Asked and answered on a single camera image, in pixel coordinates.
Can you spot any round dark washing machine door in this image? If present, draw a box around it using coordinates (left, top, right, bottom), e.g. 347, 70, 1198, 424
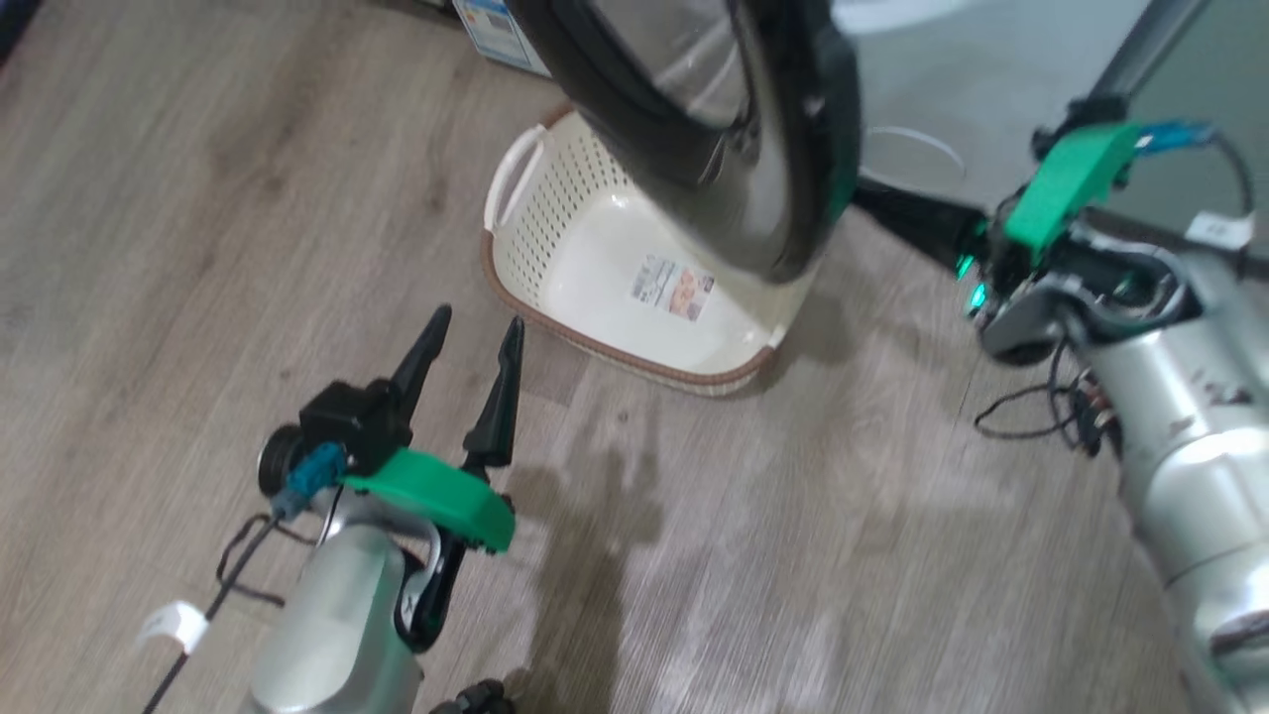
506, 0, 864, 286

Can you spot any white cable tag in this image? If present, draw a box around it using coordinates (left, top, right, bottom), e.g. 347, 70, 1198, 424
139, 600, 209, 655
1185, 210, 1255, 251

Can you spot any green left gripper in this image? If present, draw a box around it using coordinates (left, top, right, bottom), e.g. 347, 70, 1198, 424
340, 304, 526, 554

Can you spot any pale green cabinet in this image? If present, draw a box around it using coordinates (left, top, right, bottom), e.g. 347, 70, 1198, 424
1091, 0, 1269, 261

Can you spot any thin black cable loop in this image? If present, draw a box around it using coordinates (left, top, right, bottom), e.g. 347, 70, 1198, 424
975, 337, 1119, 459

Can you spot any printed basket sticker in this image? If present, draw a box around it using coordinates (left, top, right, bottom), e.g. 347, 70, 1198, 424
632, 255, 717, 323

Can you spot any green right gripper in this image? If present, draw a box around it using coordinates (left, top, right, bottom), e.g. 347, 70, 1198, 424
853, 121, 1203, 366

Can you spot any white washing machine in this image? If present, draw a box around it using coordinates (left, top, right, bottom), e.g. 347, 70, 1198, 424
436, 0, 1156, 224

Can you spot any cream perforated laundry basket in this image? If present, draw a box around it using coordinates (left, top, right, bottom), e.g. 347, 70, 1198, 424
481, 104, 819, 398

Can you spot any round filter cover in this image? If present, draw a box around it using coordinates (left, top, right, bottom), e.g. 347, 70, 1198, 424
863, 126, 968, 184

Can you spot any blue white energy label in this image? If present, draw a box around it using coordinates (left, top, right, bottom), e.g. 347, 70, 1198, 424
453, 0, 551, 78

